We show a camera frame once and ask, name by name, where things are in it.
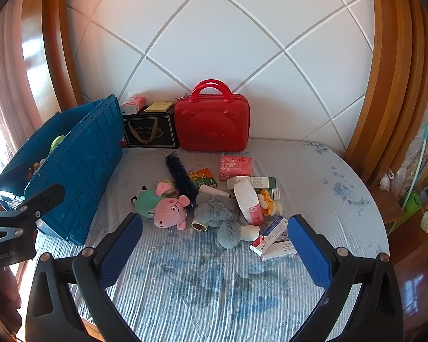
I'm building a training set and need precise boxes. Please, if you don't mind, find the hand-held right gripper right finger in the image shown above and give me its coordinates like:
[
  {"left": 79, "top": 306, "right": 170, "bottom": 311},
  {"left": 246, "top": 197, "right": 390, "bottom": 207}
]
[{"left": 287, "top": 214, "right": 404, "bottom": 342}]

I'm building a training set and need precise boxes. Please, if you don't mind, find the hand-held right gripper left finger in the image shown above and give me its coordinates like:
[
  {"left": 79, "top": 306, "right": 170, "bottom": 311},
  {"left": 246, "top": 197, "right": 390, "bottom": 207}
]
[{"left": 25, "top": 212, "right": 145, "bottom": 342}]

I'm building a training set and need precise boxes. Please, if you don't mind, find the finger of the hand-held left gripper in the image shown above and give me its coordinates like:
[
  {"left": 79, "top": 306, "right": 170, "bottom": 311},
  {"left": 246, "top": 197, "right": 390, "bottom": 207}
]
[
  {"left": 0, "top": 163, "right": 27, "bottom": 195},
  {"left": 0, "top": 184, "right": 65, "bottom": 248}
]

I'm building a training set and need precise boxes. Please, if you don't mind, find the white blue medicine box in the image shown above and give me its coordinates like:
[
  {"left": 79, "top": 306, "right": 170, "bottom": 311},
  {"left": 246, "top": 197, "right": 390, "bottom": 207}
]
[{"left": 250, "top": 215, "right": 289, "bottom": 257}]

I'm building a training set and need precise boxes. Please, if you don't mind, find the blue plastic storage crate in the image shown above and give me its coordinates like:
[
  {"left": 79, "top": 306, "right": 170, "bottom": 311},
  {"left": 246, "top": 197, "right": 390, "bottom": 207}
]
[{"left": 2, "top": 94, "right": 124, "bottom": 246}]

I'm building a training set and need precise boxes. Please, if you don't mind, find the pink pig plush green shirt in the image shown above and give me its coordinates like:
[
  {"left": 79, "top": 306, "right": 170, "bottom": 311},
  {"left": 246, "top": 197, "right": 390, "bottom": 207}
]
[{"left": 130, "top": 182, "right": 193, "bottom": 231}]

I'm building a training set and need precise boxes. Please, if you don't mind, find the small white cylinder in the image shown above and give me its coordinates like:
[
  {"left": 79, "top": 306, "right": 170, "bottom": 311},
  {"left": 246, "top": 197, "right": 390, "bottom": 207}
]
[{"left": 242, "top": 224, "right": 260, "bottom": 242}]

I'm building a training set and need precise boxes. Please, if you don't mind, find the yellow plush toy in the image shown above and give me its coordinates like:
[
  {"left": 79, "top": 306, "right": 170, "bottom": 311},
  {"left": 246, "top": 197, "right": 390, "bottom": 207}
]
[{"left": 257, "top": 190, "right": 283, "bottom": 216}]

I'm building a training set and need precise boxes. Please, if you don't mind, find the dark blue feather brush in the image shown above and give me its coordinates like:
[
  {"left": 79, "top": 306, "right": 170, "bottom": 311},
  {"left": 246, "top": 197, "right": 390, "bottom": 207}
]
[{"left": 165, "top": 152, "right": 193, "bottom": 209}]

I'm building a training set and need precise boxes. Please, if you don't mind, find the grey furry plush toy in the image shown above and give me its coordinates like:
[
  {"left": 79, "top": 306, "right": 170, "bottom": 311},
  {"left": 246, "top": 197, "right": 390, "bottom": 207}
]
[{"left": 193, "top": 190, "right": 241, "bottom": 249}]

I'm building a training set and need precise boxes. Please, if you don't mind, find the person's left hand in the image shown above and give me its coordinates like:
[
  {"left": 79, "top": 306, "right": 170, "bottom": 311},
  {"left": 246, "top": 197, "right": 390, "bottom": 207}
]
[{"left": 0, "top": 267, "right": 23, "bottom": 333}]

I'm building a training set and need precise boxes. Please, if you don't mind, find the light green toy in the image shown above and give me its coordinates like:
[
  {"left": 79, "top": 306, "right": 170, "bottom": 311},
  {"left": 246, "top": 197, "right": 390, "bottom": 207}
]
[{"left": 50, "top": 135, "right": 66, "bottom": 154}]

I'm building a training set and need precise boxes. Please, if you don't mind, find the white green long box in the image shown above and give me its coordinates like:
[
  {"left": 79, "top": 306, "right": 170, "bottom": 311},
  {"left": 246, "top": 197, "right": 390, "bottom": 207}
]
[{"left": 227, "top": 176, "right": 277, "bottom": 190}]

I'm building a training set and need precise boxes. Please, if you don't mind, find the wooden nightstand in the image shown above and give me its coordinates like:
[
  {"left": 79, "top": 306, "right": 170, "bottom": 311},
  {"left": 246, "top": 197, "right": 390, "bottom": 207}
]
[{"left": 369, "top": 183, "right": 419, "bottom": 236}]

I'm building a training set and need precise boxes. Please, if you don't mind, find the pink curtain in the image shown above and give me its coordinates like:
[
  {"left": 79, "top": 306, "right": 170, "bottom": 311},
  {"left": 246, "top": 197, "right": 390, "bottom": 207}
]
[{"left": 0, "top": 0, "right": 36, "bottom": 157}]

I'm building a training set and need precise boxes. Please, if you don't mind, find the white plastic bag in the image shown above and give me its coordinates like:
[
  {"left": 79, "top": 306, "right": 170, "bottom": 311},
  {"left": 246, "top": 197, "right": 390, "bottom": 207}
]
[{"left": 379, "top": 169, "right": 393, "bottom": 190}]

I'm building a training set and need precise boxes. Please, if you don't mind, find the green yellow box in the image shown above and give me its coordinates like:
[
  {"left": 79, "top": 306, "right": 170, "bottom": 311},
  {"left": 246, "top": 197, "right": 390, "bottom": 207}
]
[{"left": 189, "top": 168, "right": 218, "bottom": 189}]

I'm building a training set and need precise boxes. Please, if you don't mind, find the pink floral tissue pack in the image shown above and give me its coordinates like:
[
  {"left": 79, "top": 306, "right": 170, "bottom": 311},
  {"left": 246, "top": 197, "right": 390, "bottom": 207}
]
[{"left": 219, "top": 156, "right": 253, "bottom": 182}]

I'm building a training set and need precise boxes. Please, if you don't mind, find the green rolled yoga mat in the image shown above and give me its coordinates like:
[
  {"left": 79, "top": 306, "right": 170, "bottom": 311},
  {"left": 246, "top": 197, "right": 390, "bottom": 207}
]
[{"left": 399, "top": 190, "right": 422, "bottom": 216}]

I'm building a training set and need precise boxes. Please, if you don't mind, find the black gift box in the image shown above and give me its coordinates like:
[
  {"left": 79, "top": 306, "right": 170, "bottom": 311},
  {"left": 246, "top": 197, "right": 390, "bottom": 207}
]
[{"left": 122, "top": 110, "right": 180, "bottom": 149}]

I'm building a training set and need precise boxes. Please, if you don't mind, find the yellow flat box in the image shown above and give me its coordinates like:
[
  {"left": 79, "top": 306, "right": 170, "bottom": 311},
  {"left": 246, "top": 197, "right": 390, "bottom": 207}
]
[{"left": 144, "top": 101, "right": 175, "bottom": 113}]

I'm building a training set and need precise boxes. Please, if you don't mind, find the red hard-shell suitcase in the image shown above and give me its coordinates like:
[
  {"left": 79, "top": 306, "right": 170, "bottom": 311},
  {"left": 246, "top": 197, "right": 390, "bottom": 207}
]
[{"left": 173, "top": 79, "right": 250, "bottom": 151}]

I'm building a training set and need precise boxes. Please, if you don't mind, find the teal pole mop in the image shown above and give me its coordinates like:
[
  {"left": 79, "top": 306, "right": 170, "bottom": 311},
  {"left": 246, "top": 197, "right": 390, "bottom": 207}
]
[{"left": 401, "top": 123, "right": 428, "bottom": 203}]

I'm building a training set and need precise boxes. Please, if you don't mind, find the wooden white padded headboard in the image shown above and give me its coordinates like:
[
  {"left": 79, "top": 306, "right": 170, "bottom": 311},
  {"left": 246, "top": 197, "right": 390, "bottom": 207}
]
[{"left": 19, "top": 0, "right": 428, "bottom": 193}]

